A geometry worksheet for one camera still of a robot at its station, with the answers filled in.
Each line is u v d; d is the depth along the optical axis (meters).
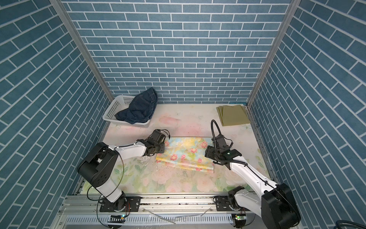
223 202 0.74
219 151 0.65
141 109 1.16
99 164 0.47
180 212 0.72
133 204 0.73
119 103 1.14
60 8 0.71
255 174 0.48
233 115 1.16
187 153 0.91
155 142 0.74
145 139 0.75
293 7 0.71
